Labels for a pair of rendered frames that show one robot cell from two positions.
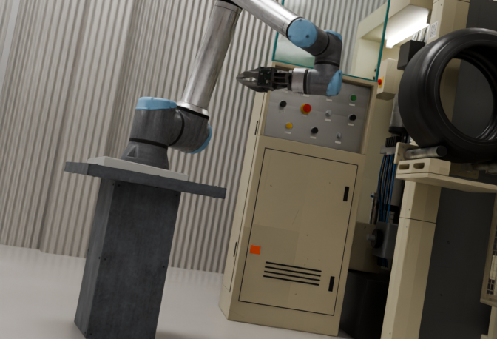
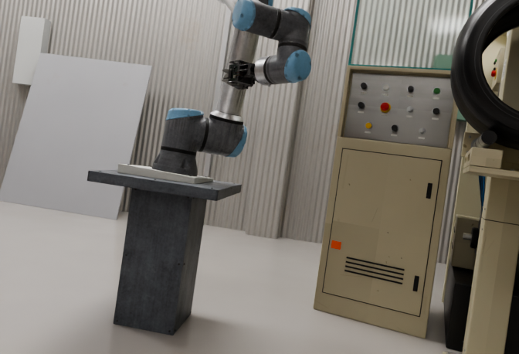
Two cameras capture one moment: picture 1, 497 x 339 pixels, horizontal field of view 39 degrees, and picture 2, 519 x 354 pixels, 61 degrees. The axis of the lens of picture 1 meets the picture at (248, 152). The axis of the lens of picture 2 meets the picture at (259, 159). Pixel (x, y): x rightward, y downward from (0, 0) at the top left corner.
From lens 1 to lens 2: 1.49 m
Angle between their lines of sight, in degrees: 31
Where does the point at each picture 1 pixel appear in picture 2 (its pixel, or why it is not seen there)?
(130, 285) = (149, 279)
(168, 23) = (335, 56)
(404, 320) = (481, 337)
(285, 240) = (364, 236)
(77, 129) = (265, 144)
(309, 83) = (268, 70)
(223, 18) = not seen: hidden behind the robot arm
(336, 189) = (417, 186)
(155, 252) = (171, 250)
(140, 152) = (161, 158)
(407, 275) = (484, 286)
